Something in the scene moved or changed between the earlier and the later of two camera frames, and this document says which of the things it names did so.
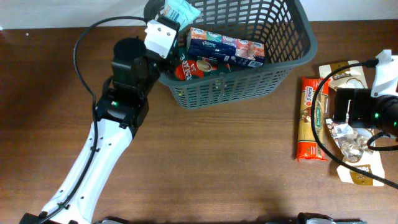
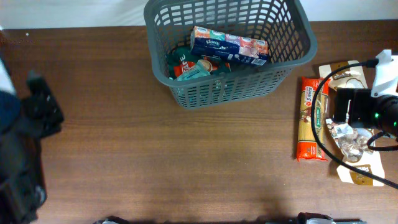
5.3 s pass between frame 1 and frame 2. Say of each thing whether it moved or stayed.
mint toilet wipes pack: moved
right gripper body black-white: stayed
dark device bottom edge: stayed
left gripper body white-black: moved
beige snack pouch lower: stayed
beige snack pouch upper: stayed
